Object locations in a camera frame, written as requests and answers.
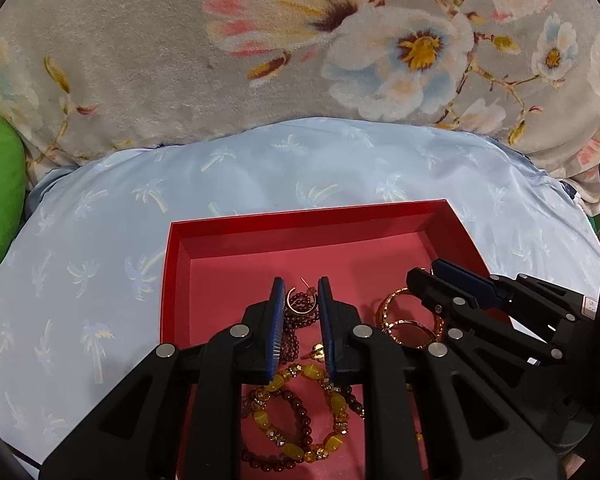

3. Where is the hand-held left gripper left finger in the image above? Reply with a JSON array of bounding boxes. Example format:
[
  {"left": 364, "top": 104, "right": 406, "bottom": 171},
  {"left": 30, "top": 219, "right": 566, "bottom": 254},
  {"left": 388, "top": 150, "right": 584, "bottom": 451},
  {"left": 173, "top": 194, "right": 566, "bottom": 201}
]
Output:
[{"left": 39, "top": 276, "right": 287, "bottom": 480}]

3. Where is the grey floral blanket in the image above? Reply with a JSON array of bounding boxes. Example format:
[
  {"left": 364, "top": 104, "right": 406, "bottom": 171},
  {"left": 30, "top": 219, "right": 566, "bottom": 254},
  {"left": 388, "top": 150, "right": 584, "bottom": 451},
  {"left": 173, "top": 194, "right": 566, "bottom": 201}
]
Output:
[{"left": 0, "top": 0, "right": 600, "bottom": 201}]

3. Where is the yellow bead bracelet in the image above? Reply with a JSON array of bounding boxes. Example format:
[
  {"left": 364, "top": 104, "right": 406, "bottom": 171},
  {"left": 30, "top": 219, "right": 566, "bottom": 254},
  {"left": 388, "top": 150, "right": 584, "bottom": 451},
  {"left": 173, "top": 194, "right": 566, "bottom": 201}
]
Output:
[{"left": 250, "top": 364, "right": 353, "bottom": 463}]

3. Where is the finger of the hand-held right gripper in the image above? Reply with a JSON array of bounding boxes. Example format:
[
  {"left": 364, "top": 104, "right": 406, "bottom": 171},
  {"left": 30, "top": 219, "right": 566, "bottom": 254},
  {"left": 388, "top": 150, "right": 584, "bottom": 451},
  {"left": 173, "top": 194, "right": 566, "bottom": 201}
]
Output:
[
  {"left": 406, "top": 267, "right": 565, "bottom": 361},
  {"left": 432, "top": 259, "right": 598, "bottom": 321}
]

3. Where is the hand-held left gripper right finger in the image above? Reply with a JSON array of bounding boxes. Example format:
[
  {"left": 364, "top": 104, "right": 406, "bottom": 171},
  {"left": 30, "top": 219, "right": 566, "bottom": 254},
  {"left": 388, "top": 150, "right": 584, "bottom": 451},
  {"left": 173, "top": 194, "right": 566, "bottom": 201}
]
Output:
[{"left": 317, "top": 276, "right": 566, "bottom": 480}]

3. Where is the garnet hoop earring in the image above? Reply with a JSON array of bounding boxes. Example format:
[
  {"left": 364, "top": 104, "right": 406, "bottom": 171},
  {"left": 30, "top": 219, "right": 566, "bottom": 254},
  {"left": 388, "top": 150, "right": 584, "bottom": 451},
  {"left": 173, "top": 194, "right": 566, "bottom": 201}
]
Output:
[{"left": 285, "top": 277, "right": 318, "bottom": 317}]

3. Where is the gold twisted bangle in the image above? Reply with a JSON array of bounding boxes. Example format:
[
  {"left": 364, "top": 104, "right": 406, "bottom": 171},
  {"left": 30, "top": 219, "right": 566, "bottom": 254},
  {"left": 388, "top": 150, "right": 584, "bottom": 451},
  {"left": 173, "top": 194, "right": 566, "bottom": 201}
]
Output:
[
  {"left": 377, "top": 286, "right": 433, "bottom": 331},
  {"left": 386, "top": 319, "right": 443, "bottom": 348}
]

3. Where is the dark red bead bracelet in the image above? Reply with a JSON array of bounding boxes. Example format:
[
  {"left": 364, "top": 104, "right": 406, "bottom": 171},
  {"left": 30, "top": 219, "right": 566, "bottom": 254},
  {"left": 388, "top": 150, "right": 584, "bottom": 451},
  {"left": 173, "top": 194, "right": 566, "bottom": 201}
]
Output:
[{"left": 240, "top": 391, "right": 315, "bottom": 473}]

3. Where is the light blue palm-print pillow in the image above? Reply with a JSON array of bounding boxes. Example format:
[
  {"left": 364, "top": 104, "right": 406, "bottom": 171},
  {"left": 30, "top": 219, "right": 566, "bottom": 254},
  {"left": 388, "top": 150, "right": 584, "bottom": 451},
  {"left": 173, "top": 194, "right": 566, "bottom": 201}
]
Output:
[{"left": 0, "top": 116, "right": 600, "bottom": 476}]

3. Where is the dark bead chain necklace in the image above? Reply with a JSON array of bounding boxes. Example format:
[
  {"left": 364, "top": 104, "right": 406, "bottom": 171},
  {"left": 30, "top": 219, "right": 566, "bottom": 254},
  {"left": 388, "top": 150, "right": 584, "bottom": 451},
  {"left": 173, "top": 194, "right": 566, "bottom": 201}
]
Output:
[{"left": 279, "top": 310, "right": 322, "bottom": 363}]

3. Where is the red cardboard box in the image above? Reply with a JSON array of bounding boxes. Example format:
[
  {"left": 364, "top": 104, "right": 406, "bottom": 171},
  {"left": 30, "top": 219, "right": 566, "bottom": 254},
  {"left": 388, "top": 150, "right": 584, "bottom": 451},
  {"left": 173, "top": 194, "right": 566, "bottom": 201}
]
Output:
[{"left": 158, "top": 199, "right": 513, "bottom": 480}]

